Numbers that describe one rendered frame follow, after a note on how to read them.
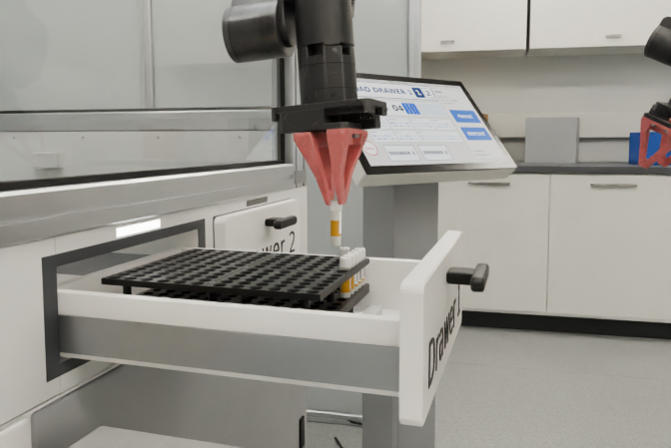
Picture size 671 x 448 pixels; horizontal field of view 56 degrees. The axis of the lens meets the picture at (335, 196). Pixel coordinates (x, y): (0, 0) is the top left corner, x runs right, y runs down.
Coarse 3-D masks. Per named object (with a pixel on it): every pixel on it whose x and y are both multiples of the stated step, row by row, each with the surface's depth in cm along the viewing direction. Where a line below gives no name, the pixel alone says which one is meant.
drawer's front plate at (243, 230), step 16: (256, 208) 97; (272, 208) 100; (288, 208) 107; (224, 224) 85; (240, 224) 89; (256, 224) 95; (224, 240) 85; (240, 240) 90; (256, 240) 95; (272, 240) 101; (288, 240) 108
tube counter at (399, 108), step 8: (392, 104) 154; (400, 104) 156; (408, 104) 157; (416, 104) 159; (424, 104) 161; (432, 104) 163; (400, 112) 153; (408, 112) 155; (416, 112) 157; (424, 112) 159; (432, 112) 161; (440, 112) 162
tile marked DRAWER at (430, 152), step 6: (420, 150) 148; (426, 150) 149; (432, 150) 150; (438, 150) 151; (444, 150) 153; (426, 156) 147; (432, 156) 149; (438, 156) 150; (444, 156) 151; (450, 156) 152
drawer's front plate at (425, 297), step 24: (456, 240) 67; (432, 264) 53; (456, 264) 67; (408, 288) 46; (432, 288) 50; (456, 288) 68; (408, 312) 46; (432, 312) 51; (456, 312) 69; (408, 336) 46; (432, 336) 51; (408, 360) 46; (432, 360) 51; (408, 384) 47; (432, 384) 52; (408, 408) 47
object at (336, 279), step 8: (360, 264) 67; (336, 272) 63; (344, 272) 63; (352, 272) 64; (320, 280) 60; (328, 280) 60; (336, 280) 60; (344, 280) 62; (312, 288) 57; (320, 288) 57; (328, 288) 56; (304, 296) 55; (312, 296) 54; (320, 296) 54
